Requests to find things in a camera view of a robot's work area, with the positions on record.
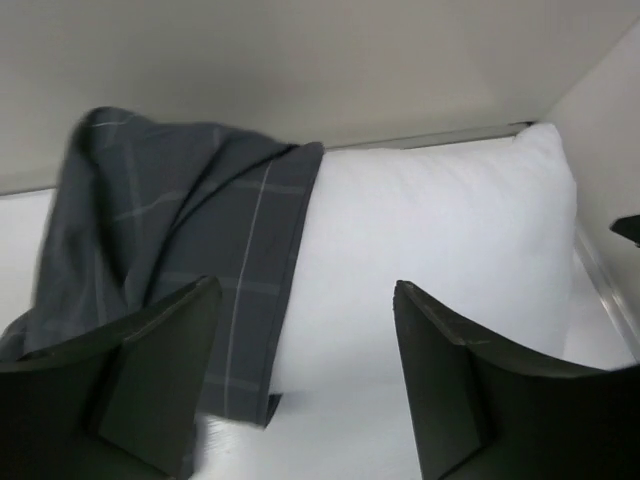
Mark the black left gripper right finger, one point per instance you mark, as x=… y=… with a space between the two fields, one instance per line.
x=485 y=407

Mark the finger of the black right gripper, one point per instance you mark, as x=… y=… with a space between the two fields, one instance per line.
x=627 y=227

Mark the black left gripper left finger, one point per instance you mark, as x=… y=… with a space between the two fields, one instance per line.
x=115 y=403

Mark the white pillow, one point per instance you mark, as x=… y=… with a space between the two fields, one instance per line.
x=486 y=228

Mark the dark grey checked pillowcase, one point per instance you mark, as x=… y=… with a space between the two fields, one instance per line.
x=143 y=208

